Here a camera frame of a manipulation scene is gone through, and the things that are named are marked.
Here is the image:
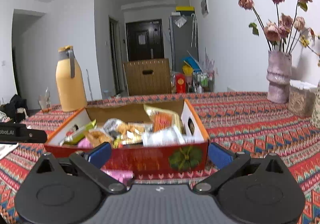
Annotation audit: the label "white silver snack packet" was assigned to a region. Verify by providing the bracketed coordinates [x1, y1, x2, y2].
[142, 126, 186, 147]

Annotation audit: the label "grey refrigerator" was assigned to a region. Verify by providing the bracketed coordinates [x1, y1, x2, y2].
[169, 14, 199, 73]

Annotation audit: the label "wire basket cart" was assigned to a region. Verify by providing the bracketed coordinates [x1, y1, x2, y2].
[192, 72, 215, 93]

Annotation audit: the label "green white nut bar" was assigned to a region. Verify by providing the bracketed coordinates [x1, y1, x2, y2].
[59, 120, 97, 146]

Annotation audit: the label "dark entrance door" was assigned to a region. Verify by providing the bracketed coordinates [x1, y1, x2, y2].
[126, 19, 164, 61]

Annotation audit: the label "red cardboard snack box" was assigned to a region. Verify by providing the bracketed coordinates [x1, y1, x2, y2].
[44, 99, 209, 174]

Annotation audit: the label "black folding chair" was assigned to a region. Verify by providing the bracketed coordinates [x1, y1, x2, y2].
[1, 94, 29, 123]

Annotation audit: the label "pink snack packet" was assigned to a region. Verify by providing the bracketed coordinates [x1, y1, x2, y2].
[101, 169, 134, 185]

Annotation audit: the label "yellow thermos jug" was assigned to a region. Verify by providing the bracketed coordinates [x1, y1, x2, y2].
[55, 45, 87, 112]

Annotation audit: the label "brown cardboard box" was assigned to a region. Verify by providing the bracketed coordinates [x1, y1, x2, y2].
[123, 59, 171, 96]

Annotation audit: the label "glass cup with drink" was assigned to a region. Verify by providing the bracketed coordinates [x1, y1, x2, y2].
[38, 87, 51, 113]

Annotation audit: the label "white cotton glove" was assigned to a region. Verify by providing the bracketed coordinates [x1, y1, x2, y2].
[0, 143, 19, 159]

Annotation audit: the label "dried pink roses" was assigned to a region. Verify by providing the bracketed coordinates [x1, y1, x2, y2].
[234, 0, 316, 54]

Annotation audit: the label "pink ceramic vase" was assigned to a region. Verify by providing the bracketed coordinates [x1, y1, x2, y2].
[266, 51, 292, 104]

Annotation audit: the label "patterned red tablecloth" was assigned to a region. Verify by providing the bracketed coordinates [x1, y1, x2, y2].
[1, 92, 319, 223]

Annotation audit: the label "orange snack packet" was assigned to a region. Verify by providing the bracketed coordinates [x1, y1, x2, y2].
[144, 105, 182, 133]

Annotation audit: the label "floral slim vase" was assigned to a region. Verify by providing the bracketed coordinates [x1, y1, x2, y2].
[310, 87, 320, 129]

